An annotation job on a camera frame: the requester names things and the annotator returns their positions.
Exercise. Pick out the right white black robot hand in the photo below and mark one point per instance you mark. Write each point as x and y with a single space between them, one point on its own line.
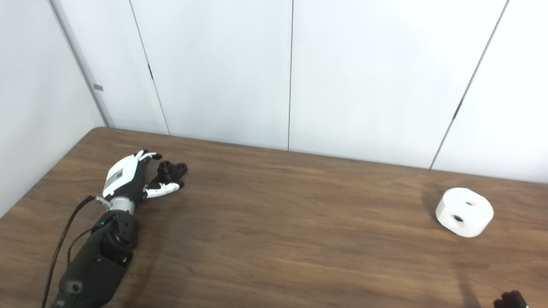
511 300

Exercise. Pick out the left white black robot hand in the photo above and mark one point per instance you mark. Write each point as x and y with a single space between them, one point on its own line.
122 175

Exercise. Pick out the black plastic holder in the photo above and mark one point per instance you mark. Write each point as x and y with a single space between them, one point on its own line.
171 169

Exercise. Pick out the round white plastic piece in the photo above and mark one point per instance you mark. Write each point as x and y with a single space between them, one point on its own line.
480 221

